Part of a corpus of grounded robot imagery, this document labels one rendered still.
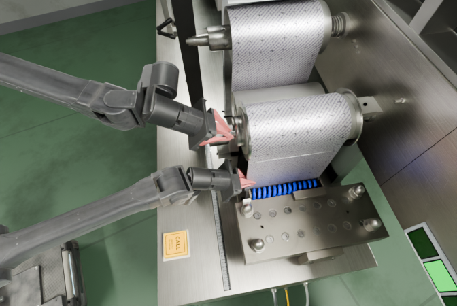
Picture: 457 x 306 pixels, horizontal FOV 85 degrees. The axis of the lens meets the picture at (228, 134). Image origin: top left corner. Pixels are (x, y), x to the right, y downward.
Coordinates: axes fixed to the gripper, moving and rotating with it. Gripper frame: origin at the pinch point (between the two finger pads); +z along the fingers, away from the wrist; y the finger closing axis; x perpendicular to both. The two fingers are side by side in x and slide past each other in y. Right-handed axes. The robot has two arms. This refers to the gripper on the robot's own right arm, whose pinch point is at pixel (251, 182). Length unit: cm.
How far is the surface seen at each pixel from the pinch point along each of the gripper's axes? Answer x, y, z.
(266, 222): -2.3, 10.9, 3.7
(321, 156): 18.1, 0.3, 9.8
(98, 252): -137, -12, -26
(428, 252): 25.4, 25.7, 20.2
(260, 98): 16.8, -17.1, -3.7
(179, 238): -24.2, 8.7, -13.9
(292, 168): 10.5, 0.3, 6.2
